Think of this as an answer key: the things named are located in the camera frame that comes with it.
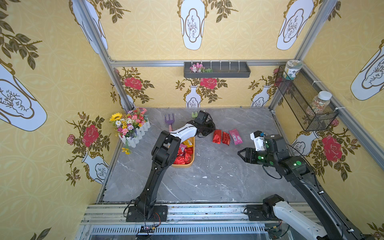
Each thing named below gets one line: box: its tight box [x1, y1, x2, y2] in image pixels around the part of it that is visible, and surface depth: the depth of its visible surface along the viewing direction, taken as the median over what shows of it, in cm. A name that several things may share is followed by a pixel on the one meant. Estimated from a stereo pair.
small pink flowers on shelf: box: [189, 62, 213, 73], surface depth 89 cm
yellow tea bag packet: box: [182, 137, 194, 148], surface depth 97 cm
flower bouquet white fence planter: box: [109, 107, 151, 155], surface depth 94 cm
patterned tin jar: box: [282, 59, 303, 80], surface depth 87 cm
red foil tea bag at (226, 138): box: [222, 131, 230, 146], surface depth 102 cm
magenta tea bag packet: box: [179, 143, 187, 152], surface depth 94 cm
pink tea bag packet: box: [229, 128, 243, 145], surface depth 101 cm
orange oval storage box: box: [172, 136, 195, 168], surface depth 90 cm
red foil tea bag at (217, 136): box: [212, 129, 222, 145], surface depth 101 cm
